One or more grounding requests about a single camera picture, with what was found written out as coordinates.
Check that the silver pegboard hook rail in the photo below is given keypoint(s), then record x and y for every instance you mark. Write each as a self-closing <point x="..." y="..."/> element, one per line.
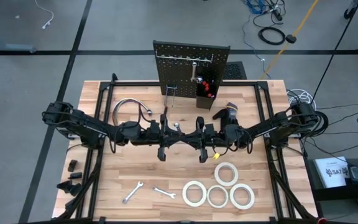
<point x="202" y="60"/>

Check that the silver ratchet wrench black grip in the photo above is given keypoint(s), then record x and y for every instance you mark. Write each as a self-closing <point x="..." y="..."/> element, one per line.
<point x="200" y="81"/>

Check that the black metal table frame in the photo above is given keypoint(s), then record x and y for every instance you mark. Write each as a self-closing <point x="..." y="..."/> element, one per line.
<point x="129" y="84"/>

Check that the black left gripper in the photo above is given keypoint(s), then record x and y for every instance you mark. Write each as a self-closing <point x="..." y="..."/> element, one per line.
<point x="163" y="137"/>

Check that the black metal pegboard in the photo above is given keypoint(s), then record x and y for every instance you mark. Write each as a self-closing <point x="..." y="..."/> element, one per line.
<point x="172" y="77"/>

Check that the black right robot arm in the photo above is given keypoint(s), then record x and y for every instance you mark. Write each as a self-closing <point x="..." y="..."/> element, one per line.
<point x="266" y="130"/>

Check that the small black block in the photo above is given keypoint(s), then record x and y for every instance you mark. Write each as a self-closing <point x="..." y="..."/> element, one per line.
<point x="75" y="176"/>
<point x="72" y="165"/>

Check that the red clamp knob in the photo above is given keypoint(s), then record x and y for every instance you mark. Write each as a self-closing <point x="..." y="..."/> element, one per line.
<point x="322" y="221"/>

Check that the black equipment cart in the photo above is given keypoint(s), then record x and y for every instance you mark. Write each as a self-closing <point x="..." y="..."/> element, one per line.
<point x="337" y="194"/>

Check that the black bracket part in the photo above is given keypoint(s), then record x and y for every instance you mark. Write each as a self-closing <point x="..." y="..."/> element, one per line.
<point x="68" y="188"/>

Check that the grey metal stand foot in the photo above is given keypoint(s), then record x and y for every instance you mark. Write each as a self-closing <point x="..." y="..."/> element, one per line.
<point x="14" y="48"/>

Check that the white masking tape roll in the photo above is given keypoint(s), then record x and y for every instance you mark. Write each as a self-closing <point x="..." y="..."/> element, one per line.
<point x="226" y="164"/>
<point x="184" y="193"/>
<point x="242" y="206"/>
<point x="208" y="196"/>

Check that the black perforated plate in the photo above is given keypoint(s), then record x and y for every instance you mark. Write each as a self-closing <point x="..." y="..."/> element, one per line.
<point x="235" y="71"/>

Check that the black power adapter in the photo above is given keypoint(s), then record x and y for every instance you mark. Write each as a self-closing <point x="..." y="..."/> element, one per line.
<point x="291" y="39"/>

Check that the large silver wrench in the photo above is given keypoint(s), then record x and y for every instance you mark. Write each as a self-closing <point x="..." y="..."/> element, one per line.
<point x="194" y="71"/>

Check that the white printed booklet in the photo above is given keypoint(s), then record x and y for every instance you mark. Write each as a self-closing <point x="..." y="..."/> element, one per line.
<point x="331" y="177"/>

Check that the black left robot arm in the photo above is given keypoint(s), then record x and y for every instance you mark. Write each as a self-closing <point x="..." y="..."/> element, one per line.
<point x="85" y="127"/>

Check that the black stand legs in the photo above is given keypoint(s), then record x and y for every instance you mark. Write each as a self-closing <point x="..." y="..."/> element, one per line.
<point x="348" y="13"/>

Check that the black pegboard tool bin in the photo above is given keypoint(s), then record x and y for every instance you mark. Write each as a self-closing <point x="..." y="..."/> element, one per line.
<point x="205" y="104"/>

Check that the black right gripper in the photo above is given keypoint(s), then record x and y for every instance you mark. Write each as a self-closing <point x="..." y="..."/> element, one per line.
<point x="213" y="135"/>

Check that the black work glove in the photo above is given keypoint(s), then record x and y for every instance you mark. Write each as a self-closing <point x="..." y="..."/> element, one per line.
<point x="225" y="115"/>

